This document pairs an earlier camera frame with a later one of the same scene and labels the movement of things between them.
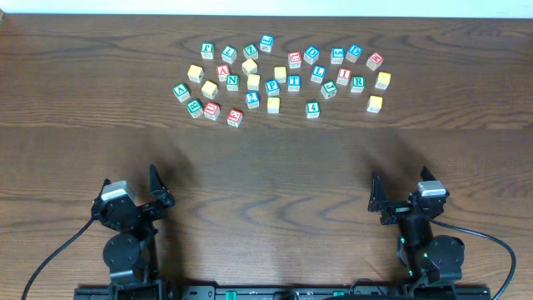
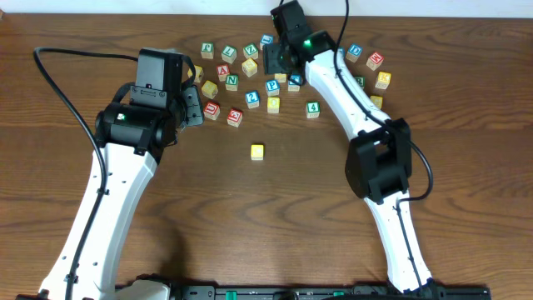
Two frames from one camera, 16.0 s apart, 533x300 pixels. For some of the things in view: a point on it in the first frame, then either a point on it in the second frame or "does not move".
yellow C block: (253, 82) to (257, 152)
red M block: (375, 61) does not move
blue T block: (294, 82) does not move
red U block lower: (211, 111) does not move
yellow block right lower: (375, 103) does not move
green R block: (357, 84) does not move
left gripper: (139, 209) to (193, 105)
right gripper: (401, 210) to (271, 58)
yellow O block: (280, 74) does not move
